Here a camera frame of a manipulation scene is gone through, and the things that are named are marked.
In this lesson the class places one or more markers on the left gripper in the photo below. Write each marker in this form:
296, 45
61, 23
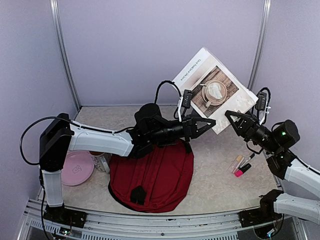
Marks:
193, 132

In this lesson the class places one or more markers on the pink highlighter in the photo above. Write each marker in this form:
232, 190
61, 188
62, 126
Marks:
242, 170

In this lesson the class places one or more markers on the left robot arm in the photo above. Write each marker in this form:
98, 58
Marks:
151, 129

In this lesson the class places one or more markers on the black white marker pen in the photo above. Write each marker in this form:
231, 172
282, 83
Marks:
246, 161

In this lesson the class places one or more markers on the front aluminium rail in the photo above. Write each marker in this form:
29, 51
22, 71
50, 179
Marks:
100, 225

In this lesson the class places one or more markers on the red backpack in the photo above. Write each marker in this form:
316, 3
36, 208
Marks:
156, 183

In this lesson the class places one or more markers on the right aluminium frame post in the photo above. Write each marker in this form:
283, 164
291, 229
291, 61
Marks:
260, 43

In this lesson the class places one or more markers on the pink plate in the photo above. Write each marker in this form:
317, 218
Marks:
77, 169

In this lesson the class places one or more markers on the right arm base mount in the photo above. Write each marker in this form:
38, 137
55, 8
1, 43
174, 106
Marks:
255, 216

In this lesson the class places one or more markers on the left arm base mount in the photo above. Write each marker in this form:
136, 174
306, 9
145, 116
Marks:
66, 216

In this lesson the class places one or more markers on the white magazine booklet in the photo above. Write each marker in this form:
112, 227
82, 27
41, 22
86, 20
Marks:
214, 89

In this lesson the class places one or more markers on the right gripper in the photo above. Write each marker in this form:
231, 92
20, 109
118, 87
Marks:
246, 127

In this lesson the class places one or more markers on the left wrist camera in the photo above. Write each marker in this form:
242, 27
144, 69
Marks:
184, 103

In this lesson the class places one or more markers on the left aluminium frame post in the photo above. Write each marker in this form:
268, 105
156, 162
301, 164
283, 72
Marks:
54, 7

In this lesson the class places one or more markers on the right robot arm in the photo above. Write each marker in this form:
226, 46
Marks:
283, 164

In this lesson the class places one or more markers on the aluminium frame post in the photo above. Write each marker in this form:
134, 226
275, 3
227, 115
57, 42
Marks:
54, 7
260, 43

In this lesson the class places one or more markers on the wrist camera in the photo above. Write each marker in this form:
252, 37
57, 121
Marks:
184, 103
262, 106

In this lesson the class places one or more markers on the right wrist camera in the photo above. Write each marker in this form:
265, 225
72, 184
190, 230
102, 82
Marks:
262, 106

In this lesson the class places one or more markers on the white patterned mug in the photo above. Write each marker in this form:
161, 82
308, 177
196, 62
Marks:
101, 161

